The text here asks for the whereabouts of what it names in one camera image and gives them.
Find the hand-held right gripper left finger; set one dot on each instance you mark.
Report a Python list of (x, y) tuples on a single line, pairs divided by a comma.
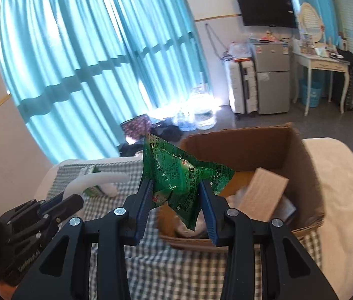
[(145, 203)]

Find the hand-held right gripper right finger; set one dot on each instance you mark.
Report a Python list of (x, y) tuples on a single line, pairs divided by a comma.
[(209, 212)]

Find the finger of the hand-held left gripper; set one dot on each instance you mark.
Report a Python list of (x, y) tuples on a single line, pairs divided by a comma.
[(67, 207), (51, 202)]

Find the white squeeze bottle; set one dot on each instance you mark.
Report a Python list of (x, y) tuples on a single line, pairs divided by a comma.
[(82, 181)]

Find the green white medicine box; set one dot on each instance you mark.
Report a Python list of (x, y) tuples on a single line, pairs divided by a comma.
[(94, 191)]

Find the green foil packet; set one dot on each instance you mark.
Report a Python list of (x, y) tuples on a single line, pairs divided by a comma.
[(170, 168)]

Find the tan paper package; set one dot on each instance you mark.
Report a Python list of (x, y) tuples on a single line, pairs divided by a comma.
[(263, 190)]

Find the cardboard box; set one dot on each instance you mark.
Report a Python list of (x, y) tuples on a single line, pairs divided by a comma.
[(242, 147)]

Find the checkered blanket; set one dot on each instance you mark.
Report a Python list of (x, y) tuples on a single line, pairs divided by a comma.
[(164, 272)]

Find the patterned tote bag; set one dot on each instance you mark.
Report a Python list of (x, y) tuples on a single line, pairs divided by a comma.
[(135, 126)]

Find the pack of water bottles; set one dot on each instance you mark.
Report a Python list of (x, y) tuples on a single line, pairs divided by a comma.
[(184, 122)]

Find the clear water jug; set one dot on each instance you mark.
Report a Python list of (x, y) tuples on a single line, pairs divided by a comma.
[(201, 92), (204, 115)]

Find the white suitcase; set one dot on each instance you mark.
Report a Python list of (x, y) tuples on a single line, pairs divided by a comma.
[(235, 87)]

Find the wide teal curtain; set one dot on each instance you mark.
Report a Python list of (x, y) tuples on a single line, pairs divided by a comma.
[(70, 68)]

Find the grey fridge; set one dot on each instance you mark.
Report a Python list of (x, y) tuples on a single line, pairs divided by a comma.
[(270, 84)]

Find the blue plastic basket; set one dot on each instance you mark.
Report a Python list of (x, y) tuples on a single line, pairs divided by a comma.
[(310, 93)]

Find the clear plastic bag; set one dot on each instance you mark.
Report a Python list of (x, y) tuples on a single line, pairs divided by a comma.
[(238, 50)]

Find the white dressing table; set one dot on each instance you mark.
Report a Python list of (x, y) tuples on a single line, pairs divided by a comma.
[(320, 61)]

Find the black bag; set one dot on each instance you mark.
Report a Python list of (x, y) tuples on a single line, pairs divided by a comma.
[(351, 81)]

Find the white oval mirror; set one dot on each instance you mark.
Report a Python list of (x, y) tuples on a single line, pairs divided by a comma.
[(310, 18)]

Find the black wall television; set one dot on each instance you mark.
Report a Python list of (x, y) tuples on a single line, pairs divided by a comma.
[(267, 9)]

